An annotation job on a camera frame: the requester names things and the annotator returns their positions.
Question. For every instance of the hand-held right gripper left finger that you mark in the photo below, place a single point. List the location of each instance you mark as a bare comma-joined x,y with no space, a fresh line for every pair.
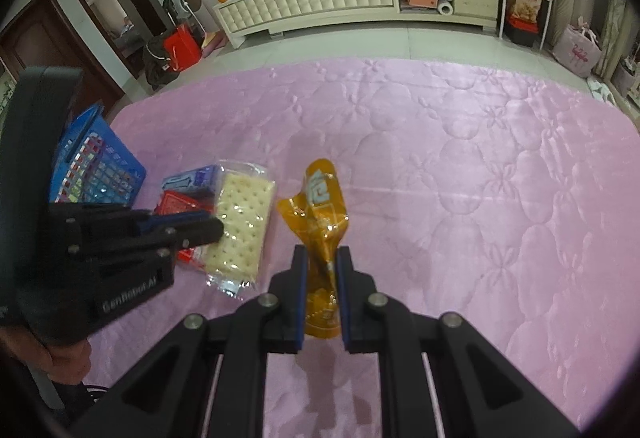
299,303

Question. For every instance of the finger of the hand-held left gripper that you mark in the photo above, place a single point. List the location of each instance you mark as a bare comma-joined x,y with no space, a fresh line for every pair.
200,233
180,220

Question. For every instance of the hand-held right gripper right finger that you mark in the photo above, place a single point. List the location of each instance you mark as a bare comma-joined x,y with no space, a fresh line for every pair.
343,303

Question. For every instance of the red square packet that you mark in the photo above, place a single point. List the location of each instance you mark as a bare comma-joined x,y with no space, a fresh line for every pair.
180,210

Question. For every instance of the clear cracker packet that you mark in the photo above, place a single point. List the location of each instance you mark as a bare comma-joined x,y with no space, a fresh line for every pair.
240,228

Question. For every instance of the blue packet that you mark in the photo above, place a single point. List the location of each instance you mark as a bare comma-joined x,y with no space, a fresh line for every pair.
192,180

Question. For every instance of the orange foil pouch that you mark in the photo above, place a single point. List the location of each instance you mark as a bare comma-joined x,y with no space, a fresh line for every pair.
320,228

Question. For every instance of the blue plastic basket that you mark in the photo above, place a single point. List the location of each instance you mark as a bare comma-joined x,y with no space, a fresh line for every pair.
100,168

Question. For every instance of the person's left hand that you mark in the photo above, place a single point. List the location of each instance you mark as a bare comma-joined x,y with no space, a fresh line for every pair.
70,360

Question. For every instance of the black bag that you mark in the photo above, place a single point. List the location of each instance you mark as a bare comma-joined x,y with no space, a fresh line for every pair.
157,63

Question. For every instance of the red paper bag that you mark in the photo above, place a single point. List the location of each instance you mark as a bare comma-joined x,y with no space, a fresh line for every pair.
181,48

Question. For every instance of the dark wooden door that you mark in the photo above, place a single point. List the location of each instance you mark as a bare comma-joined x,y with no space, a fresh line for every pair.
45,48

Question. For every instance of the broom with pink bristles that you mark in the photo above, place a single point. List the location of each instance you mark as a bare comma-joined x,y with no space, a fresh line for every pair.
200,25

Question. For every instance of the white paper roll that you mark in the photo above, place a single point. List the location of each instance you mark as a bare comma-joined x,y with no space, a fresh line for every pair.
445,7

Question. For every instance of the pair of white slippers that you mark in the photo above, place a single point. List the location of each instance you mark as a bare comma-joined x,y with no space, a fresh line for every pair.
601,90

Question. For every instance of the pink tote bag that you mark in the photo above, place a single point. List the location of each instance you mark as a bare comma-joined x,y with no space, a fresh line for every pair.
577,50

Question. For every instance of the small grey bin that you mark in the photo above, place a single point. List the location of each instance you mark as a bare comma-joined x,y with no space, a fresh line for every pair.
625,78

